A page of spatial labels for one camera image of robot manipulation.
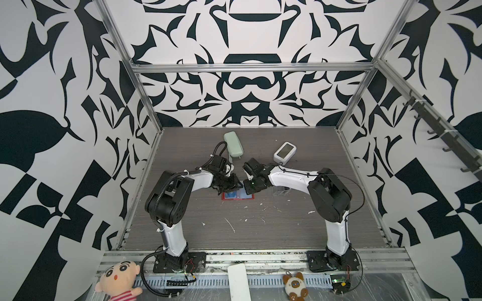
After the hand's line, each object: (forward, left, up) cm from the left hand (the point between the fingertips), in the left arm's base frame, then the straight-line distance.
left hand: (241, 183), depth 94 cm
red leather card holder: (-5, +4, -1) cm, 7 cm away
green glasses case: (+24, +3, +2) cm, 24 cm away
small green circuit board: (-42, -36, -3) cm, 55 cm away
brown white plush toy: (-42, -18, +1) cm, 46 cm away
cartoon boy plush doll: (-39, +43, +5) cm, 58 cm away
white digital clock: (+16, -24, +3) cm, 29 cm away
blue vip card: (-5, 0, -1) cm, 6 cm away
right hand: (-1, -3, -1) cm, 3 cm away
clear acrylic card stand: (-5, -18, +1) cm, 19 cm away
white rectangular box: (-40, +3, +4) cm, 40 cm away
